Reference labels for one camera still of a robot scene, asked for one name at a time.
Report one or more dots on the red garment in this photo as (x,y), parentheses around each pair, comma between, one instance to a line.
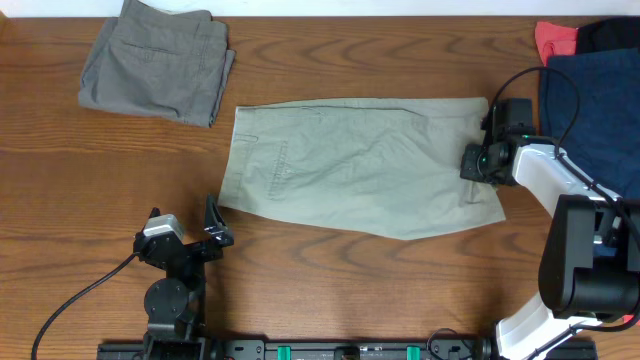
(554,40)

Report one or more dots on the navy blue shorts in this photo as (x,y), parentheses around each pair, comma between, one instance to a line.
(604,141)

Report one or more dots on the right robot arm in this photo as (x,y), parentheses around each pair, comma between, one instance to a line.
(588,277)

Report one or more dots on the black garment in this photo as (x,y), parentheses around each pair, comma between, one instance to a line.
(610,34)

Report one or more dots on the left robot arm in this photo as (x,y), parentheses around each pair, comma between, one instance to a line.
(175,304)

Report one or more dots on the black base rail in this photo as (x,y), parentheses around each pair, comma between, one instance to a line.
(260,350)

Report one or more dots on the light khaki shorts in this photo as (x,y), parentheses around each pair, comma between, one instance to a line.
(387,167)

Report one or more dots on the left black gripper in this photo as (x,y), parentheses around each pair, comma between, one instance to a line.
(220,239)

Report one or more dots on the folded grey shorts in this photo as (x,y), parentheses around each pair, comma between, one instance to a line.
(151,63)

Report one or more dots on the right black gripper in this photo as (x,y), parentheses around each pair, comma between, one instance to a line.
(468,168)

